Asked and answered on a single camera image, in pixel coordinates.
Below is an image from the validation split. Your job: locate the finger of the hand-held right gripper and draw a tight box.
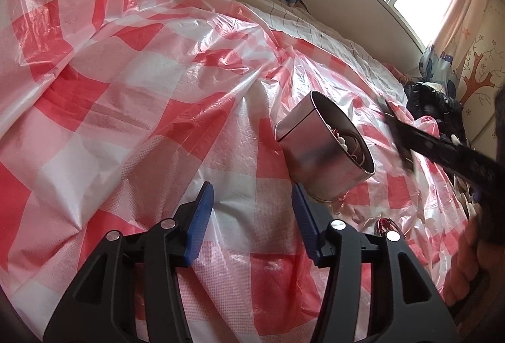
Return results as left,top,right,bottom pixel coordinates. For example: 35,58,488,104
383,97,498,186

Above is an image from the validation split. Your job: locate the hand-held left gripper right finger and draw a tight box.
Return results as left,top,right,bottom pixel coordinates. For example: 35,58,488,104
291,183,460,343

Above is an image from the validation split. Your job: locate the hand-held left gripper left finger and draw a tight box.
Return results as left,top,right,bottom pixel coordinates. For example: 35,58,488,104
49,181,216,343

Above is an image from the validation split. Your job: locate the round silver metal tin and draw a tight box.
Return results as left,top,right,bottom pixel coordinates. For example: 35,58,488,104
275,90,376,202

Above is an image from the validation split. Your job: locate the shiny red bangle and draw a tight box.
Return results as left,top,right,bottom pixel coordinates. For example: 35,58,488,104
375,218,404,239

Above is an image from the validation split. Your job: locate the white bead bracelet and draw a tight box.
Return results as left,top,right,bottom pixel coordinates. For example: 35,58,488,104
335,125,351,153

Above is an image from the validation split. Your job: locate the person's right hand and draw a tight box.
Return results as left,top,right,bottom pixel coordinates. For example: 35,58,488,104
441,224,505,304

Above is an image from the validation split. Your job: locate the crumpled white cloth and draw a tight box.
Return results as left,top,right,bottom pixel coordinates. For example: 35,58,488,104
453,169,480,219

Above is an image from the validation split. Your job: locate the pile of dark clothes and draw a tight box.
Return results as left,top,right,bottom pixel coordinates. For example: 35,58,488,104
406,80,467,143

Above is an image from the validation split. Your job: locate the small blue print curtain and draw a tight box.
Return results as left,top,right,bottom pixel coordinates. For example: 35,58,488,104
419,44,460,92

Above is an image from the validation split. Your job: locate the pink curtain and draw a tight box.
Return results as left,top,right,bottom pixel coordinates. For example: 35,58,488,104
429,0,490,64

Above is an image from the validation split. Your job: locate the red white checked plastic sheet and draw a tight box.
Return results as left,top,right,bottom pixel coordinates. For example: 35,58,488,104
0,0,474,343

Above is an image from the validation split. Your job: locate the tree print wall panel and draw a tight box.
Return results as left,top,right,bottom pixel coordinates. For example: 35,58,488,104
454,0,505,132

